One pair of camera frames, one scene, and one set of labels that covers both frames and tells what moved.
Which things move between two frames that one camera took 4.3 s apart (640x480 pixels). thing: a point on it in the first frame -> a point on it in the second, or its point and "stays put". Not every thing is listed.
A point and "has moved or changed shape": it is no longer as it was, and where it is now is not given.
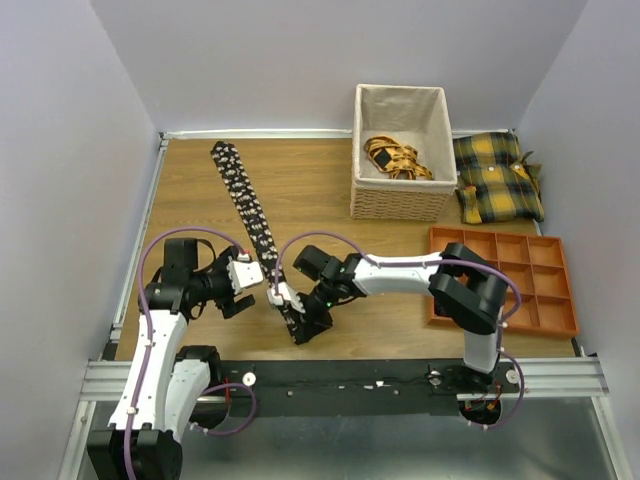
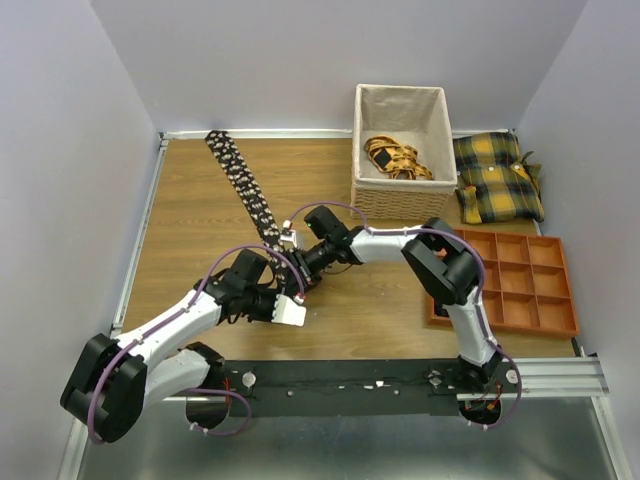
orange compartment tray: [537, 265] stays put
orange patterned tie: [400, 161] stays put
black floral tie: [253, 218] has moved or changed shape
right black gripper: [313, 323] -> [308, 276]
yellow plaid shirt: [494, 181] stays put
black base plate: [363, 388] stays put
